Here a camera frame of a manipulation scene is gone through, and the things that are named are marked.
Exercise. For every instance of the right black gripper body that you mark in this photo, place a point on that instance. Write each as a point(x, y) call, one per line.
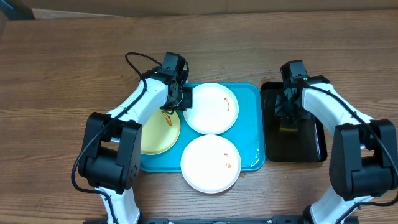
point(288, 109)

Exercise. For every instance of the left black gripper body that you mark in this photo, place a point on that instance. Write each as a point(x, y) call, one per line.
point(185, 101)

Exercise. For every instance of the yellow green scrub sponge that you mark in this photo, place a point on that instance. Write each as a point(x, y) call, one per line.
point(288, 125)

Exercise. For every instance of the white plate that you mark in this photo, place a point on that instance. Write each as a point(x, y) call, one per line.
point(210, 164)
point(214, 110)

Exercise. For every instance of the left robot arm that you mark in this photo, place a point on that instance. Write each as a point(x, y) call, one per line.
point(109, 161)

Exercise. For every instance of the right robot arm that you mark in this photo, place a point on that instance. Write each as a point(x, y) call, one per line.
point(363, 162)

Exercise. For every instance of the black rectangular water tray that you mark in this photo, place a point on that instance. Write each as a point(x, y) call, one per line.
point(307, 144)

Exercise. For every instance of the teal plastic tray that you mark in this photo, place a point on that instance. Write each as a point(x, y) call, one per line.
point(247, 134)

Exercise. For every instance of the light green plate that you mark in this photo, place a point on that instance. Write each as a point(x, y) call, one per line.
point(160, 133)

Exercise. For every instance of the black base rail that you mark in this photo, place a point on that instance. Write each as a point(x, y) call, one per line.
point(278, 219)

